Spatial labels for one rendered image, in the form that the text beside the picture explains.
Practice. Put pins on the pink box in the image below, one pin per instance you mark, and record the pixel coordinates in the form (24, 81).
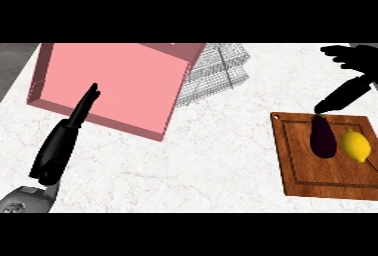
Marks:
(111, 85)

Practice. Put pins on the yellow lemon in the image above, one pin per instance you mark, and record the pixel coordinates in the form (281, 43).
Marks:
(355, 146)

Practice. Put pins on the brown wooden cutting board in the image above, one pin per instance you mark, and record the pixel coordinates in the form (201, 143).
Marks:
(330, 160)

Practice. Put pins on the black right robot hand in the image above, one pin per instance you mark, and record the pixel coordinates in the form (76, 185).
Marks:
(351, 90)

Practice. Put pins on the dark purple eggplant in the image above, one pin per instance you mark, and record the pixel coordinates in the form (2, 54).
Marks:
(322, 140)

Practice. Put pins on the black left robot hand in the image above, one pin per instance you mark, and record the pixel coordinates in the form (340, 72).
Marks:
(55, 150)

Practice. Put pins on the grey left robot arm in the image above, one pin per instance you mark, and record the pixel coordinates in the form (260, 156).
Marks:
(27, 200)

